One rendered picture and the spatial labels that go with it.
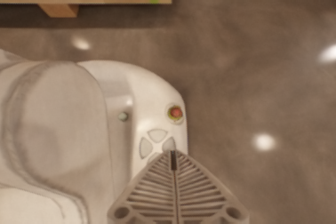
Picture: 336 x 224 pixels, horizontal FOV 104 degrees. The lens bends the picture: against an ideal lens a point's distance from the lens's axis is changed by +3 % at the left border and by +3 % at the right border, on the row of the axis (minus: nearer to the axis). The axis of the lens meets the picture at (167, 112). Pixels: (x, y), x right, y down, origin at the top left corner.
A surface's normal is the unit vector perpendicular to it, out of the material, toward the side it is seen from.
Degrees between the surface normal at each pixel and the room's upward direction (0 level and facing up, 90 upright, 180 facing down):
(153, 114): 0
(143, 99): 1
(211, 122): 0
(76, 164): 86
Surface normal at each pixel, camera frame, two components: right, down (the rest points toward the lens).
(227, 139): -0.01, -0.20
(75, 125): 1.00, -0.01
